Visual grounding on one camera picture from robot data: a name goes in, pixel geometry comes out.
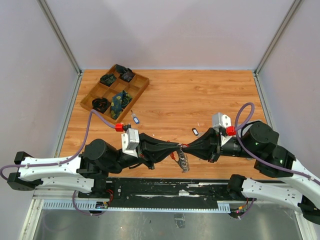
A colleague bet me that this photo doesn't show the green patterned rolled tie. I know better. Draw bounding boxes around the green patterned rolled tie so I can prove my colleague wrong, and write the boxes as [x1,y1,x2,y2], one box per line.
[99,73,117,86]

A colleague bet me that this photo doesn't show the dark tie purple pattern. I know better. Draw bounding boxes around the dark tie purple pattern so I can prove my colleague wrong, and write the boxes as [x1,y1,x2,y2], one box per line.
[120,71,135,83]

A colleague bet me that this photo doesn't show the key with blue tag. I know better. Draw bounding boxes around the key with blue tag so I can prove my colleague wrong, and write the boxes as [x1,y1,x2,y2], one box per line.
[130,110,140,125]

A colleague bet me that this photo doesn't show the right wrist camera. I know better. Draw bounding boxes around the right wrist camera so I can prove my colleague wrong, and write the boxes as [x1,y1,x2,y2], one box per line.
[212,112,232,137]

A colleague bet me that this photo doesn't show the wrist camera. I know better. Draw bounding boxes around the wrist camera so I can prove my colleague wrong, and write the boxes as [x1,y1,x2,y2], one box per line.
[212,112,232,137]
[121,128,140,158]

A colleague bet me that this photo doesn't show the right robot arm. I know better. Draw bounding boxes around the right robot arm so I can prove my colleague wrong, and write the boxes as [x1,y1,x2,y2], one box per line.
[182,121,320,224]

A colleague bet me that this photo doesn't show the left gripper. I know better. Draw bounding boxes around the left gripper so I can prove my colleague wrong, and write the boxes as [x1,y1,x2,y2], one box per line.
[107,131,181,173]

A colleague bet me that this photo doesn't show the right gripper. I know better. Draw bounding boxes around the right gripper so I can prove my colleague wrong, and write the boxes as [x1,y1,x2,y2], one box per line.
[180,126,258,162]

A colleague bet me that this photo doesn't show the key with black tag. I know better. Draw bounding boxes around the key with black tag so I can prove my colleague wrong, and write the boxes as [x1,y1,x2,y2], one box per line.
[191,128,200,137]

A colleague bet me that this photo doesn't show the wooden compartment tray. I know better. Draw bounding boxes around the wooden compartment tray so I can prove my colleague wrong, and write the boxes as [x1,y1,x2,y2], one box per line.
[80,64,150,124]

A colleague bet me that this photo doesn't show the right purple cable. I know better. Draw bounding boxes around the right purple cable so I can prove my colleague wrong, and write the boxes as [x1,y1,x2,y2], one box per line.
[233,102,320,187]

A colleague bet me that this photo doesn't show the blue tie yellow flowers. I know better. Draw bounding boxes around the blue tie yellow flowers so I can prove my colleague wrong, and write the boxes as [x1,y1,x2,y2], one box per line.
[110,90,133,120]

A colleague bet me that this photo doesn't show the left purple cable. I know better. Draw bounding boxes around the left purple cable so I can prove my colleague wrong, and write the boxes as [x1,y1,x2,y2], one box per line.
[0,108,118,217]

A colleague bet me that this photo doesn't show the dark tie orange flowers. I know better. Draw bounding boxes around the dark tie orange flowers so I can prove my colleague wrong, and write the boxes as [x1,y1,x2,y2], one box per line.
[91,97,111,114]

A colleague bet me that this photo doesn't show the dark folded tie back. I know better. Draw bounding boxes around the dark folded tie back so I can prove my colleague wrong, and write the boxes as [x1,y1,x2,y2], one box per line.
[115,64,132,75]

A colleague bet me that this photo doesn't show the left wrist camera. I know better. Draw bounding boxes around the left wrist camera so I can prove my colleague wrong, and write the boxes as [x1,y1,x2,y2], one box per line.
[121,128,140,158]

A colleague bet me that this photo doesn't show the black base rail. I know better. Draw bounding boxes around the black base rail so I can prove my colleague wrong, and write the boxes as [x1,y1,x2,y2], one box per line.
[77,177,248,211]

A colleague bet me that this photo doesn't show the purple cable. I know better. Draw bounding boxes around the purple cable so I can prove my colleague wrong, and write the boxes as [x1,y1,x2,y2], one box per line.
[0,108,118,217]
[233,102,320,187]

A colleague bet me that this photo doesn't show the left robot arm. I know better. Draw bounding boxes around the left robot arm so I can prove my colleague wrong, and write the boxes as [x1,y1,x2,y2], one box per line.
[6,132,181,198]

